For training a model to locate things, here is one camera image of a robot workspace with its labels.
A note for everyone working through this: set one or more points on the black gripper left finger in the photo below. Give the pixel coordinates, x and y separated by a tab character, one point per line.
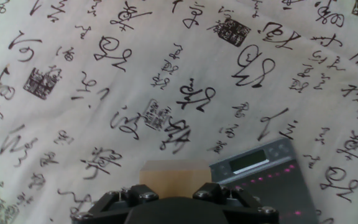
110	202

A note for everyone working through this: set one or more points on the silver digital scale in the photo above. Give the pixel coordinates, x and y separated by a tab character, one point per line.
278	193

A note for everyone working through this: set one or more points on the light wooden block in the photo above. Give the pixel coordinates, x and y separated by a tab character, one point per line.
174	179

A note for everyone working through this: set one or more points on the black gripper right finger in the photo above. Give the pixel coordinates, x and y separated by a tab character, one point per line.
244	202

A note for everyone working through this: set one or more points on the beige calligraphy print cloth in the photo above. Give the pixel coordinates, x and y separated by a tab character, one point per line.
104	93

